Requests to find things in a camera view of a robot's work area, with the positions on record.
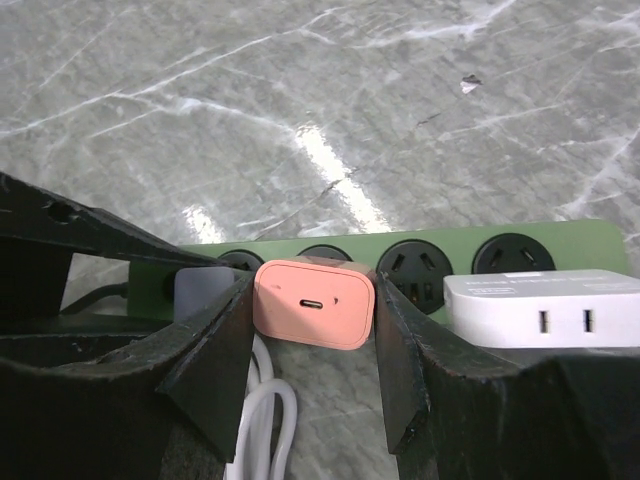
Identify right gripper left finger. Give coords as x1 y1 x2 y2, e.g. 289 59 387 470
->
1 277 254 479

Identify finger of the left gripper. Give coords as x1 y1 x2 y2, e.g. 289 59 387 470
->
1 172 229 320

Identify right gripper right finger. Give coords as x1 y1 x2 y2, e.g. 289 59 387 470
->
374 275 639 479

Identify white USB power strip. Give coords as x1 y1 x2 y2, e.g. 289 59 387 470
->
444 269 639 349

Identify green power strip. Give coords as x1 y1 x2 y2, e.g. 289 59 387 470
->
127 218 629 331

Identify pink square adapter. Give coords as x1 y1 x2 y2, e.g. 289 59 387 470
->
253 256 376 350

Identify white coiled cable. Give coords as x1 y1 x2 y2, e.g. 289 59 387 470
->
223 333 299 480

